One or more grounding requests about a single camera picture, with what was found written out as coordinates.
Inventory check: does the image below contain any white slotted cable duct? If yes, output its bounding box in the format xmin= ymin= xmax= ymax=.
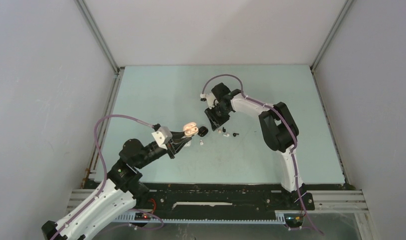
xmin=115 ymin=211 xmax=286 ymax=225

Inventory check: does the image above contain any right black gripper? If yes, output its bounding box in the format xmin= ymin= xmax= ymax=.
xmin=205 ymin=103 xmax=231 ymax=131

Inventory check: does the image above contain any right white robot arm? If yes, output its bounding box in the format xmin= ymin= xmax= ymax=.
xmin=200 ymin=83 xmax=303 ymax=209

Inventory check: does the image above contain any black earbud charging case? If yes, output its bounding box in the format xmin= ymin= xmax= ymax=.
xmin=198 ymin=126 xmax=209 ymax=137

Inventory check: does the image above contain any beige earbud charging case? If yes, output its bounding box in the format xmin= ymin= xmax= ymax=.
xmin=183 ymin=122 xmax=199 ymax=137

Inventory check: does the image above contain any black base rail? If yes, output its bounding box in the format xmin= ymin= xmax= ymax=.
xmin=85 ymin=182 xmax=315 ymax=222

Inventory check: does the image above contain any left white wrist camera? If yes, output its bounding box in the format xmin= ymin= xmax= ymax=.
xmin=152 ymin=126 xmax=173 ymax=150

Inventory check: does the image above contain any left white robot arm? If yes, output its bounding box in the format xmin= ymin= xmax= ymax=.
xmin=42 ymin=126 xmax=194 ymax=240

